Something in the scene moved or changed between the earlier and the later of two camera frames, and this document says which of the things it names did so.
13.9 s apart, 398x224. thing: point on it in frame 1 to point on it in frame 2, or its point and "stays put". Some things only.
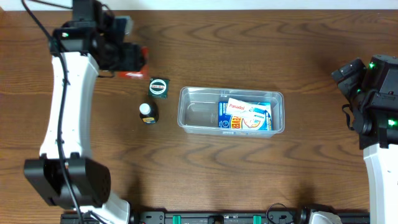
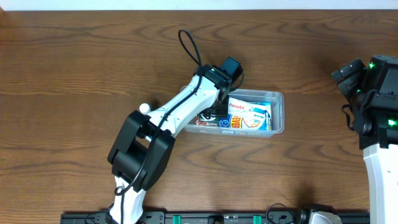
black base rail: [219, 217] stays put
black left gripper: [134, 58] to [213, 112]
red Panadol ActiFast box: [143, 74] to [199, 122]
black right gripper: [347, 78] stays put
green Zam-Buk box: [158, 88] to [213, 118]
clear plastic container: [231, 112] stays put
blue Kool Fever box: [259, 121] stays put
